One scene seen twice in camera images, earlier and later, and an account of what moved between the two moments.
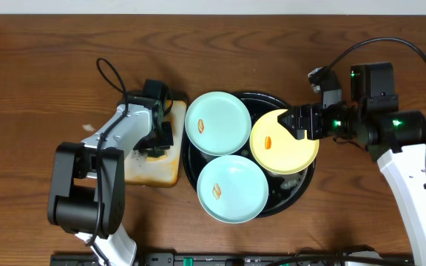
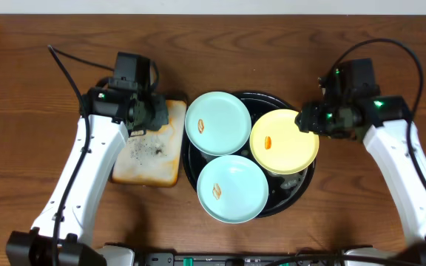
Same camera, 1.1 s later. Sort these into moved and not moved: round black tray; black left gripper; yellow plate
Moved: black left gripper
Not moved: yellow plate; round black tray
